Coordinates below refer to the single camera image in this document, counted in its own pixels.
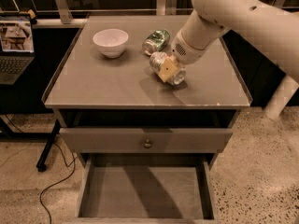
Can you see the white gripper with vent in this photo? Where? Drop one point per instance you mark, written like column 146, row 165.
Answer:
column 186, row 51

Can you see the white 7up can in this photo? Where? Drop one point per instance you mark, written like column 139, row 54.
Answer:
column 155, row 62

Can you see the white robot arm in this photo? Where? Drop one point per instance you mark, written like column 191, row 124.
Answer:
column 272, row 31

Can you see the green crushed soda can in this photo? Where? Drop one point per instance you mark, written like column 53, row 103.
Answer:
column 157, row 41

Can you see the grey drawer cabinet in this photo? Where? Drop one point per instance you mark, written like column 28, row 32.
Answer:
column 90, row 90

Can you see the closed top drawer with knob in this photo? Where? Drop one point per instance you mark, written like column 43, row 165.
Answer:
column 146, row 140

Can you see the open middle drawer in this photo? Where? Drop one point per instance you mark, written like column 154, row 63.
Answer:
column 146, row 189

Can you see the white ceramic bowl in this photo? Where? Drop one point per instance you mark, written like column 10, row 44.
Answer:
column 111, row 42

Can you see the open laptop computer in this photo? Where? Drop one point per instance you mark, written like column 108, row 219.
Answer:
column 16, row 46

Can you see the black desk leg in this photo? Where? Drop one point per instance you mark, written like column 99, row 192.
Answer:
column 41, row 164

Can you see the metal window rail frame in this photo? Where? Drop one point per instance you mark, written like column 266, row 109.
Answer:
column 151, row 12

